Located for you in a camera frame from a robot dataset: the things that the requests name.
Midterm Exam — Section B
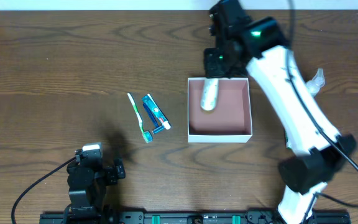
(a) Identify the white tube with gold cap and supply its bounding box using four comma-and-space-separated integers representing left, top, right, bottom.
200, 78, 219, 111

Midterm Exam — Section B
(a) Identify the clear bottle with blue liquid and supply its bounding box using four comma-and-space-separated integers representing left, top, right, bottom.
306, 68, 325, 97

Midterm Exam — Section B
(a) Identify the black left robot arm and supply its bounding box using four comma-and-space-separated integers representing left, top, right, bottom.
65, 149, 126, 223

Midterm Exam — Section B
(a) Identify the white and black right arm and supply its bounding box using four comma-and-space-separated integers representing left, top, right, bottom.
200, 14, 356, 223

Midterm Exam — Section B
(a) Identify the green and white toothbrush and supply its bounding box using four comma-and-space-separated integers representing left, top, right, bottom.
127, 93, 153, 143

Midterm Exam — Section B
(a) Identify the white box with pink interior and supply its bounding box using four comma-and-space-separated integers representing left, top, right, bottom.
188, 78, 253, 143

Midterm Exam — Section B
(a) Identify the teal toothpaste tube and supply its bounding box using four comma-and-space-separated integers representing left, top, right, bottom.
142, 94, 171, 129

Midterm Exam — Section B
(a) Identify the green Dettol soap box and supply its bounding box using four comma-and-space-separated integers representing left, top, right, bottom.
284, 131, 291, 149

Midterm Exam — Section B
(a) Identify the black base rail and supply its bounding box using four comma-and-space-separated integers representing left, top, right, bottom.
39, 210, 352, 224

